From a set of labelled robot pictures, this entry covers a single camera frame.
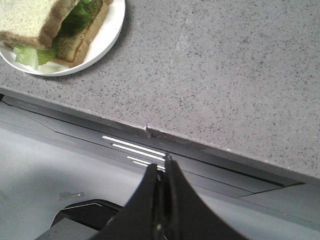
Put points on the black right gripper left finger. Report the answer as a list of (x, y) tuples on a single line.
[(135, 221)]

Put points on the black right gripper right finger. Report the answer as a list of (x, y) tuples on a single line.
[(188, 217)]

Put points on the green lettuce leaf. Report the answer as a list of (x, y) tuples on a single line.
[(77, 20)]

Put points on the bread slice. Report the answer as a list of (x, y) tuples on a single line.
[(73, 52), (33, 23)]

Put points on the black appliance below counter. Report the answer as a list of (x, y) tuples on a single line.
[(81, 221)]

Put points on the white round plate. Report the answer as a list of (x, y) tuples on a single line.
[(101, 44)]

